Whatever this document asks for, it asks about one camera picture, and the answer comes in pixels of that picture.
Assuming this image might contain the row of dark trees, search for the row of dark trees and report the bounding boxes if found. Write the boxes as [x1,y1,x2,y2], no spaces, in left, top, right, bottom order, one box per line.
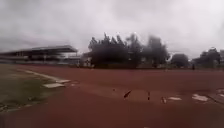
[87,32,224,70]

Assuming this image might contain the red dirt running track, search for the red dirt running track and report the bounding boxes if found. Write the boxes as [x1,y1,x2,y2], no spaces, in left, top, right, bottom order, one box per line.
[0,63,224,128]

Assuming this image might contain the pale concrete kerb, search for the pale concrete kerb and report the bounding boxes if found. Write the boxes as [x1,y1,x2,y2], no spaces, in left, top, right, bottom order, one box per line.
[0,68,73,114]

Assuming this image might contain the roofed grandstand building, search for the roofed grandstand building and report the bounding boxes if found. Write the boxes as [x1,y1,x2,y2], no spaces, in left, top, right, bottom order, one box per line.
[0,44,83,66]

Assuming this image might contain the grass field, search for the grass field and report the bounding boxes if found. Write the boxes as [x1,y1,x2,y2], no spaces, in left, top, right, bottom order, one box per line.
[0,63,64,113]

